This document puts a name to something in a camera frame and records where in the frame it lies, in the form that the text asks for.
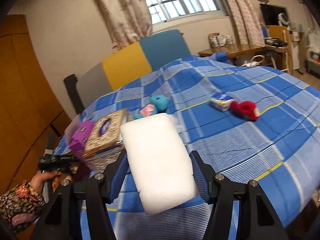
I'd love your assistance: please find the black monitor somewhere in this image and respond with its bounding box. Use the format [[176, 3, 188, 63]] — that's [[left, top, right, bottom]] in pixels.
[[260, 4, 287, 27]]

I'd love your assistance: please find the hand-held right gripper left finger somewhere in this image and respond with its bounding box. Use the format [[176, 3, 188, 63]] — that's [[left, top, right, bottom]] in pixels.
[[30, 150, 128, 240]]

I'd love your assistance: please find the teal plush toy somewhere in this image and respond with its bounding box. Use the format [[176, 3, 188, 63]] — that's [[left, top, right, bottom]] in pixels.
[[132, 95, 168, 120]]

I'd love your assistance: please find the arched window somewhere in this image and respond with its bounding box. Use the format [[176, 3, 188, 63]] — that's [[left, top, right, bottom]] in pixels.
[[137, 0, 230, 25]]

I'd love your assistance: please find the round wooden table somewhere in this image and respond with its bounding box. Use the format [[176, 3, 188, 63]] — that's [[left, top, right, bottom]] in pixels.
[[199, 44, 265, 60]]

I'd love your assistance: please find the zigzag beige curtain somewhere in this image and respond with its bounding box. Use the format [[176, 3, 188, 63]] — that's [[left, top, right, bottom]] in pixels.
[[216, 0, 265, 47]]

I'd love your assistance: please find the floral-sleeved left forearm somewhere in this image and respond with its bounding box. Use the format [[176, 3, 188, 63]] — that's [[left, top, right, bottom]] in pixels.
[[0, 180, 47, 234]]

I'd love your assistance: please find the blue white tissue packet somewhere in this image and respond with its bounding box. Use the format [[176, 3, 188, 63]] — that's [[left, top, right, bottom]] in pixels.
[[209, 92, 235, 112]]

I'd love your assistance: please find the purple cardboard box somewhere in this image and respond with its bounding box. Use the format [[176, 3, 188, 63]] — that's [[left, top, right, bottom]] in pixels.
[[64, 114, 95, 170]]

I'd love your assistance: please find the pink knitted cloth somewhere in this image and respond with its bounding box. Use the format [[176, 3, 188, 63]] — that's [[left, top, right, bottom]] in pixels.
[[139, 104, 156, 117]]

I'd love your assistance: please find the grey yellow teal headboard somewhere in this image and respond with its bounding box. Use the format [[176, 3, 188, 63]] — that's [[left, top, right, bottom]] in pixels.
[[63, 29, 192, 115]]

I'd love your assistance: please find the red fluffy scrunchie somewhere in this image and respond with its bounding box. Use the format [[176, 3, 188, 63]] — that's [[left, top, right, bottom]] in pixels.
[[229, 100, 260, 122]]

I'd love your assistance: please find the person's left hand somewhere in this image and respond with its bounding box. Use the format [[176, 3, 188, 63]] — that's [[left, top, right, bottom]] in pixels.
[[30, 172, 57, 193]]

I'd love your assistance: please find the floral beige curtain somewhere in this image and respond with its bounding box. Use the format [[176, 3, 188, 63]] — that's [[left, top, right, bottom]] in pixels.
[[91, 0, 154, 53]]

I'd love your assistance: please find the white sponge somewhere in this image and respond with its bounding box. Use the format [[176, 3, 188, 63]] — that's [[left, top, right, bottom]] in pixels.
[[120, 113, 199, 216]]

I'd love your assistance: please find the wooden chair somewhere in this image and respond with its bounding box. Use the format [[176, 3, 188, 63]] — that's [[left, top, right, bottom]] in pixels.
[[265, 25, 293, 73]]

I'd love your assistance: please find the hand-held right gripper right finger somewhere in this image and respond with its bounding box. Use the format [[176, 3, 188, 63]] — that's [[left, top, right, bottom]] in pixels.
[[189, 151, 290, 240]]

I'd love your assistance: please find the wooden wardrobe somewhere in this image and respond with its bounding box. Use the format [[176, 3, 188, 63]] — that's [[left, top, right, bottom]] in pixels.
[[0, 14, 75, 240]]

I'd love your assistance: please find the blue plaid bedsheet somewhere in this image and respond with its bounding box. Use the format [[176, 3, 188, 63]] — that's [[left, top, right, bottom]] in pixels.
[[51, 52, 320, 230]]

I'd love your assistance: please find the silver glitter tissue box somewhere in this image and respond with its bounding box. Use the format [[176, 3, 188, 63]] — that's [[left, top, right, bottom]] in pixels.
[[84, 109, 134, 173]]

